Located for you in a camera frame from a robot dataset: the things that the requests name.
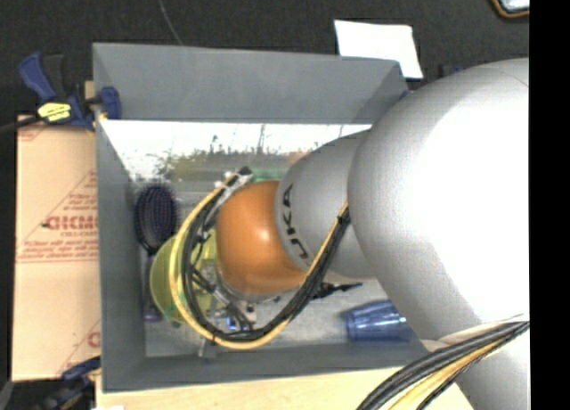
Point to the pale grey metal gripper finger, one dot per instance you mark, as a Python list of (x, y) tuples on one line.
[(207, 348)]

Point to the yellow-green plastic bowl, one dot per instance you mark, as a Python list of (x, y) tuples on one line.
[(161, 281)]

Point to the grey metal bin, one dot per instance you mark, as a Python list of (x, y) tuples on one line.
[(120, 265)]

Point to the purple hairbrush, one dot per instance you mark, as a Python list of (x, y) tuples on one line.
[(156, 214)]

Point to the blue plastic cup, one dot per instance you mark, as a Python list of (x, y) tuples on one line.
[(374, 321)]

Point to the green flat thing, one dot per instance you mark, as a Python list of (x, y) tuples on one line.
[(267, 174)]

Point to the brown cardboard board, red print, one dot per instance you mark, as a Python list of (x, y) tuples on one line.
[(53, 292)]

